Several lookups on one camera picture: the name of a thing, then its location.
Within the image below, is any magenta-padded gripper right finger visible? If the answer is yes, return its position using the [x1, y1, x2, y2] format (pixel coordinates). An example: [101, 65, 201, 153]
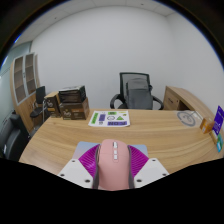
[127, 144, 170, 189]

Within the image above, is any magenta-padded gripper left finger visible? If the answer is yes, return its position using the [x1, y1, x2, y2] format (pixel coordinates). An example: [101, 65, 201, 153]
[57, 143, 101, 189]

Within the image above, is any pink computer mouse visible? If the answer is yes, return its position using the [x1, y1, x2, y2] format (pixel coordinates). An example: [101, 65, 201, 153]
[92, 138, 135, 192]

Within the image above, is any pink-blue gradient mouse pad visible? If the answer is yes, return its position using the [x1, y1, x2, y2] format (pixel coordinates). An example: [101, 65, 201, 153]
[72, 140, 149, 168]

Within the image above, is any large brown cardboard box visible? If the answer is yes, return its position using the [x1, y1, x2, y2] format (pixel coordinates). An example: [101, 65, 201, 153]
[58, 97, 91, 121]

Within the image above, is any printed sticker sheet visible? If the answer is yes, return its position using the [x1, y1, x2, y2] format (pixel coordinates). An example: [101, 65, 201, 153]
[87, 110, 131, 128]

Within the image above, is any orange-brown box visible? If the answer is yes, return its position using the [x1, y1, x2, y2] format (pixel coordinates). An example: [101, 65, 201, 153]
[199, 117, 216, 135]

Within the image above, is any tan small box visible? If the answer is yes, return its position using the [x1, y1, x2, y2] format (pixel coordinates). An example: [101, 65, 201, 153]
[208, 129, 219, 145]

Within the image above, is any black leather chair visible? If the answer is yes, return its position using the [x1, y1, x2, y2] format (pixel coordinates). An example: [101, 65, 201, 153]
[0, 111, 31, 161]

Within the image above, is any grey backpack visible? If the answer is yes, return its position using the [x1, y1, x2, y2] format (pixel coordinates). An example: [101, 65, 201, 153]
[125, 77, 154, 110]

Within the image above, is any wooden side desk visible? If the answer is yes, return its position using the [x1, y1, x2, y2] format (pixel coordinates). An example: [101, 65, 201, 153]
[162, 85, 214, 121]

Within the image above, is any black cardboard box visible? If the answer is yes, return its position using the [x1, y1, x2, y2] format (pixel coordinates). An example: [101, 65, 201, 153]
[58, 85, 88, 104]

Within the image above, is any small black chair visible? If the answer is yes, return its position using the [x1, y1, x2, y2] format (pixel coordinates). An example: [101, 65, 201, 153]
[29, 85, 48, 124]

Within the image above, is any purple packet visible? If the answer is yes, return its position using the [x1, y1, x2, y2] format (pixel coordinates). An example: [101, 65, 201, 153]
[212, 105, 224, 136]

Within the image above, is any black mesh office chair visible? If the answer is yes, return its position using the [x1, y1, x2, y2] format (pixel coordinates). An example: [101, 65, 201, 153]
[109, 71, 165, 111]

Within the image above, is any wooden shelf unit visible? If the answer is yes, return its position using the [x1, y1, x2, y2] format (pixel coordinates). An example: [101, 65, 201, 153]
[9, 52, 41, 133]

